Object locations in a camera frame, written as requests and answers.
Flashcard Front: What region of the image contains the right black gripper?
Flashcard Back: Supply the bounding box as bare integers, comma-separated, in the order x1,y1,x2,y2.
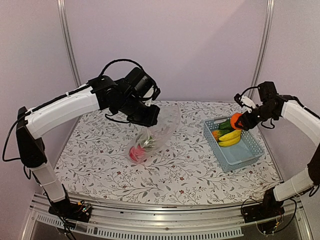
235,104,277,131

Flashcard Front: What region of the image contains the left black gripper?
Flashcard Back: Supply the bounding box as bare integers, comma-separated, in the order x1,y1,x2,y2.
118,94,161,128

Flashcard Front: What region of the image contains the orange toy orange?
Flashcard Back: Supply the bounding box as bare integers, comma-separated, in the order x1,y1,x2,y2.
230,112,243,124

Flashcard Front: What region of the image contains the yellow toy banana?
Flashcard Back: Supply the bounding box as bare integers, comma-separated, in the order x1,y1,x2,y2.
218,129,242,147

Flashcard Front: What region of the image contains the orange green toy mango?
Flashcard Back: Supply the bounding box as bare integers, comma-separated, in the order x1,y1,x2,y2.
212,129,230,142

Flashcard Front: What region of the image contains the light blue perforated basket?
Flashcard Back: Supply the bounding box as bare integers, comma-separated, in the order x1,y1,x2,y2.
203,116,265,173

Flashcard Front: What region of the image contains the clear zip top bag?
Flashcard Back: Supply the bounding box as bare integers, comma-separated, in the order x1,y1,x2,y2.
124,105,181,164

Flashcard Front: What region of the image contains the green toy watermelon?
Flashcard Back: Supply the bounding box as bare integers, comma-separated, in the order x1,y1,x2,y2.
140,135,156,149

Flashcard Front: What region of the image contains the red toy apple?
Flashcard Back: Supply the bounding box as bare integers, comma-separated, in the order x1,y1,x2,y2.
129,145,146,163

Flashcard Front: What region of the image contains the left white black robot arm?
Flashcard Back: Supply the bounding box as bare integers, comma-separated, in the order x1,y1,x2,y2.
15,67,161,217

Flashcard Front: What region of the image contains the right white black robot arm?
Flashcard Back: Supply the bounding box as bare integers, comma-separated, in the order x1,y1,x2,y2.
232,81,320,218

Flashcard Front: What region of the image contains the green toy pepper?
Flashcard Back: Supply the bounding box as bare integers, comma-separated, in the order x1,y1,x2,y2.
218,119,233,131

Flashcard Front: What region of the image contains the floral patterned table mat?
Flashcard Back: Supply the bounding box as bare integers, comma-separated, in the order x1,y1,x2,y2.
54,101,281,205

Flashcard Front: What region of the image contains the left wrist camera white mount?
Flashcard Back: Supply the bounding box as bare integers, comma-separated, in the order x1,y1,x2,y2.
143,86,161,107

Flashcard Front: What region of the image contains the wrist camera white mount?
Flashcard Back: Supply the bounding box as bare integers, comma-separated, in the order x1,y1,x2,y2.
143,86,161,107
233,86,258,113

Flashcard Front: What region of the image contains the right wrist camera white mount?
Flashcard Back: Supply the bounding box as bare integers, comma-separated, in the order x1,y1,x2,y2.
233,86,258,113

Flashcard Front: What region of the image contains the left black braided cable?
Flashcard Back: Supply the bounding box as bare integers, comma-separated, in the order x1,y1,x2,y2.
98,58,146,78

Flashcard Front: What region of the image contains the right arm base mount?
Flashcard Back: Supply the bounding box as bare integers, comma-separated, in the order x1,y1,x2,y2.
240,188,285,235

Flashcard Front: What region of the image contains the front aluminium rail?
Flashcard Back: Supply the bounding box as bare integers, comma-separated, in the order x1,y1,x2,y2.
21,194,314,240

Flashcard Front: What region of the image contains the right aluminium frame post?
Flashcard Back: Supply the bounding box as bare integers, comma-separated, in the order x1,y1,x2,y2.
251,0,275,87

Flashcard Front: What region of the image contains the aluminium frame post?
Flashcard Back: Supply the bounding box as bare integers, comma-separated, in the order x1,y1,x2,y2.
251,0,275,87
56,0,81,87

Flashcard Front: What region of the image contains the left aluminium frame post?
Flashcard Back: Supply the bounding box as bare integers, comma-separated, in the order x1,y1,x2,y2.
56,0,81,87

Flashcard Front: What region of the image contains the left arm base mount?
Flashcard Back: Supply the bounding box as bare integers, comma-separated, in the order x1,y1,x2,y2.
48,184,92,223

